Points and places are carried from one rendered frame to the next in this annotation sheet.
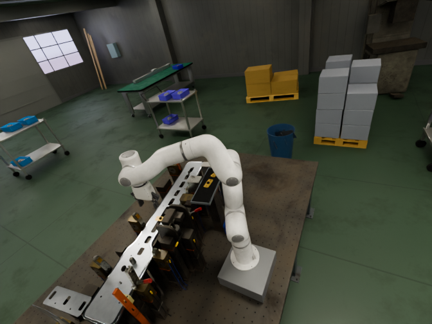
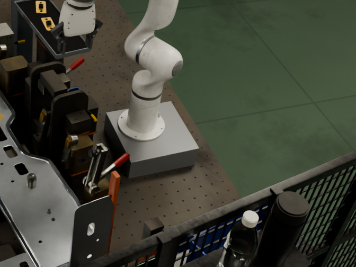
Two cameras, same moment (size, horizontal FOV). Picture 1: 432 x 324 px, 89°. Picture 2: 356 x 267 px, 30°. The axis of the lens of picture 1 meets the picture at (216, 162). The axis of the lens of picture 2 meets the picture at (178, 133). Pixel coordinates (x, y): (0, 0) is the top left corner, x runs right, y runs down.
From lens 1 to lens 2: 1.79 m
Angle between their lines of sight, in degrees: 52
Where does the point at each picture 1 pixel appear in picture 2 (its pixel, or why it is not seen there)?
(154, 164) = not seen: outside the picture
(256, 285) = (184, 143)
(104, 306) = (63, 243)
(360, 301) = (223, 161)
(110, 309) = not seen: hidden behind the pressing
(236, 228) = (175, 53)
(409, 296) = (257, 131)
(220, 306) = (155, 197)
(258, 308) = (195, 172)
